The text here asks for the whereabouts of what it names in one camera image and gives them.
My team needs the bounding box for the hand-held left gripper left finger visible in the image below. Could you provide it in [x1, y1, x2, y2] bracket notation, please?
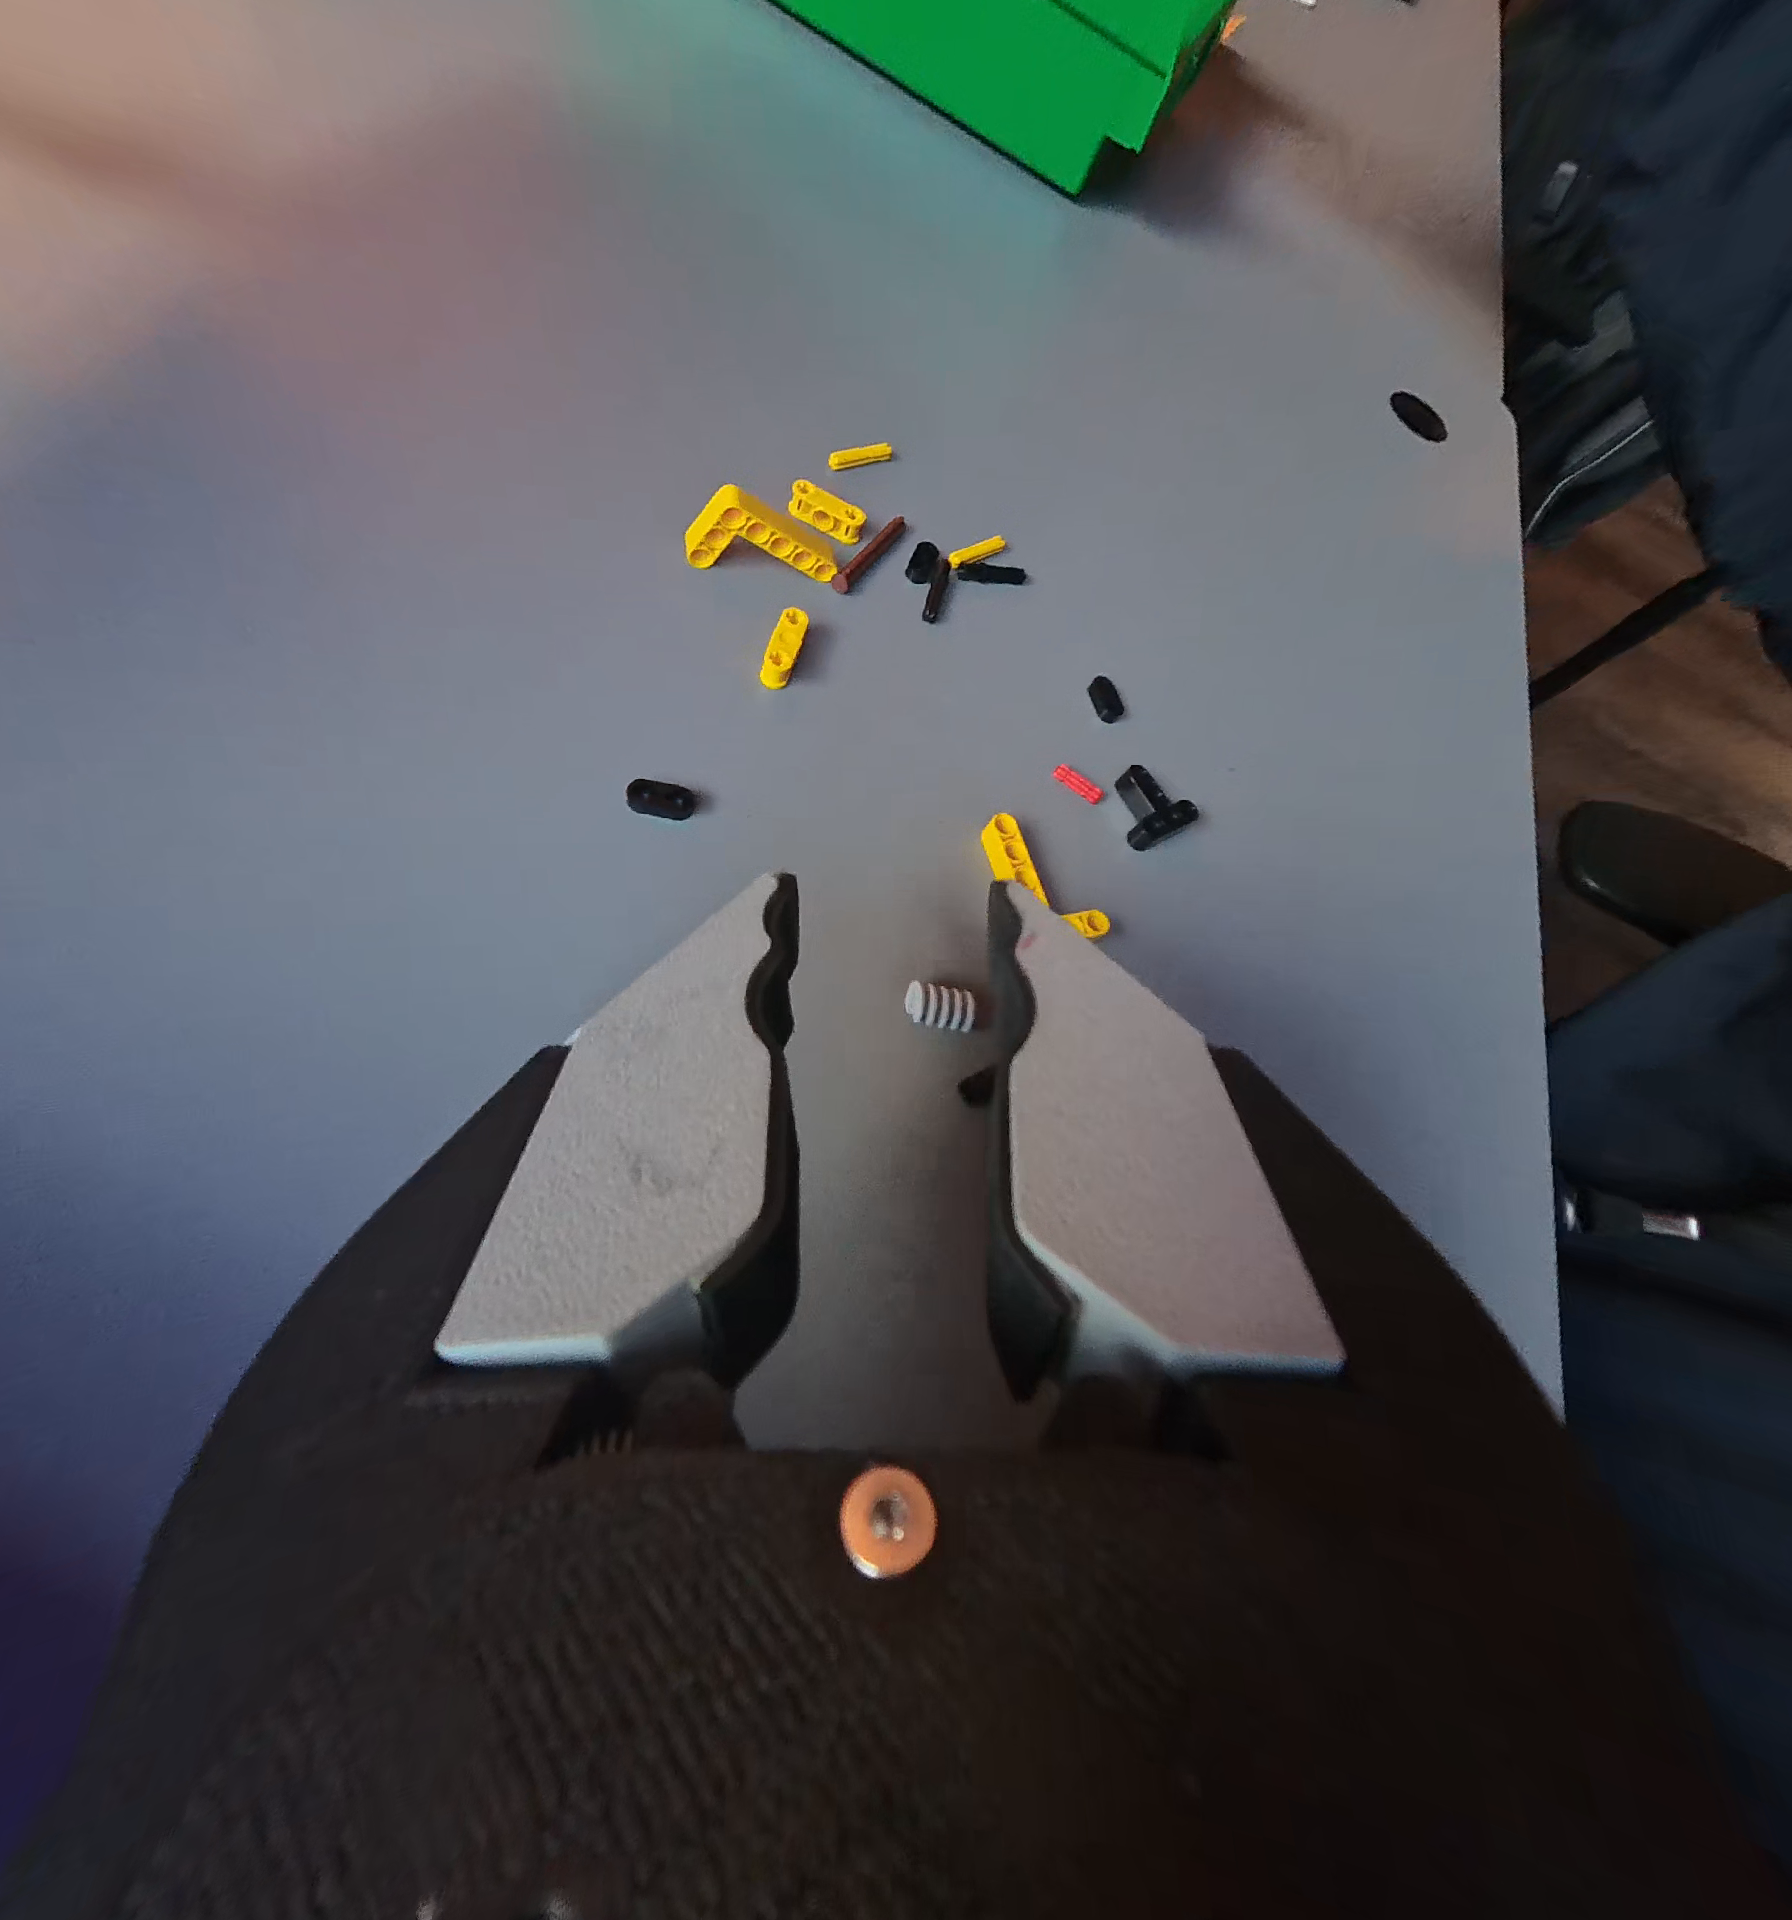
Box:
[435, 870, 806, 1394]

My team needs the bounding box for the person's navy clothing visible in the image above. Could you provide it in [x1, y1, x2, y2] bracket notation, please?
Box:
[1548, 870, 1792, 1920]

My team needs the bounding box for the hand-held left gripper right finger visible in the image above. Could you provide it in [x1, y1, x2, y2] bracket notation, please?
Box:
[982, 878, 1353, 1408]

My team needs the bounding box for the dark navy jacket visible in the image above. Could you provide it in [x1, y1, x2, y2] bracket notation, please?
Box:
[1503, 0, 1792, 709]

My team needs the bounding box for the yellow angled lego beam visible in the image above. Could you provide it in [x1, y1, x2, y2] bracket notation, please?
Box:
[683, 483, 843, 587]

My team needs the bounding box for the black chair base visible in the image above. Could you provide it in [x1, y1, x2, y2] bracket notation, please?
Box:
[1558, 799, 1792, 948]

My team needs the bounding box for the green plastic box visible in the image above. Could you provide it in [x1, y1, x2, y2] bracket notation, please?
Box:
[768, 0, 1240, 199]

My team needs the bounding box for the black t-shaped lego connector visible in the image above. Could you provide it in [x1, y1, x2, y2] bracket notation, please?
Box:
[1112, 762, 1203, 854]

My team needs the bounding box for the yellow straight lego beam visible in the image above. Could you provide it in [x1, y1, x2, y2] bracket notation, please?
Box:
[981, 811, 1057, 910]

